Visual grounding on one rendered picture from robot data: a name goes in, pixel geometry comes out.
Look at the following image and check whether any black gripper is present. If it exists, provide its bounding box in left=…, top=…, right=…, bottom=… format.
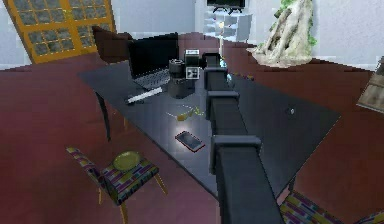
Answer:
left=125, top=58, right=197, bottom=105

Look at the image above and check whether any black telephone with red rim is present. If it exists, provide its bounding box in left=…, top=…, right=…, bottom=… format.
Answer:
left=174, top=130, right=206, bottom=154

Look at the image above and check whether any chair with colourful patterned seat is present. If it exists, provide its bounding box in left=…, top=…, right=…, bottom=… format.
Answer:
left=64, top=145, right=170, bottom=224
left=279, top=189, right=384, bottom=224

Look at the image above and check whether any black laptop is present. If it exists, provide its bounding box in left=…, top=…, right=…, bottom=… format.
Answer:
left=127, top=32, right=181, bottom=91

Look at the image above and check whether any dark brown armchair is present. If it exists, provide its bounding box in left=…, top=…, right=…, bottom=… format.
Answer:
left=91, top=25, right=135, bottom=65

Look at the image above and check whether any yellow-green plate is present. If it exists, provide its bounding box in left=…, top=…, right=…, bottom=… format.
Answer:
left=112, top=150, right=143, bottom=172

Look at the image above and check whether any white shelf unit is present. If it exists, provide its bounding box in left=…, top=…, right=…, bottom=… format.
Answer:
left=203, top=10, right=253, bottom=43

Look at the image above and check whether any orange framed window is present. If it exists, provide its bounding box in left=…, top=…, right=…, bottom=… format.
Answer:
left=3, top=0, right=117, bottom=65

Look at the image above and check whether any black table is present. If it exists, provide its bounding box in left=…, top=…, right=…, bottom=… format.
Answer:
left=78, top=49, right=341, bottom=201

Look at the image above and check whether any house plant on pale rock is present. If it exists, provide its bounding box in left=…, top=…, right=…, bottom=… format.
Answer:
left=246, top=0, right=318, bottom=68

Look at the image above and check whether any brown wooden box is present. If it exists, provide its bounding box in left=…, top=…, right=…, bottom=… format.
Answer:
left=355, top=56, right=384, bottom=115

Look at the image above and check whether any yellow key chain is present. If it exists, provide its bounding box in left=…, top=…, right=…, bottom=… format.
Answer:
left=165, top=104, right=205, bottom=122

